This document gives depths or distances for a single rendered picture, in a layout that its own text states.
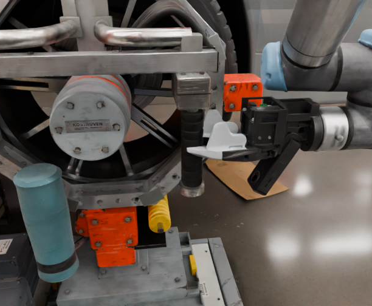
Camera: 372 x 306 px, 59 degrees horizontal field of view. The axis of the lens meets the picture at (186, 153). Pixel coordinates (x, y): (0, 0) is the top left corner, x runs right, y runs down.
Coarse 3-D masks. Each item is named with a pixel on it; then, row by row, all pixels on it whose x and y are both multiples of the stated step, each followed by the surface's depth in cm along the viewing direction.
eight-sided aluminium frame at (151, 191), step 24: (0, 0) 59; (0, 24) 65; (216, 48) 68; (216, 72) 70; (216, 96) 72; (0, 144) 74; (0, 168) 73; (168, 168) 81; (72, 192) 81; (96, 192) 81; (120, 192) 81; (144, 192) 81
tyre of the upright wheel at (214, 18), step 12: (192, 0) 71; (204, 0) 71; (204, 12) 72; (216, 12) 73; (216, 24) 74; (228, 36) 75; (228, 48) 76; (228, 60) 78; (228, 72) 79; (228, 120) 85; (12, 144) 80; (72, 180) 87
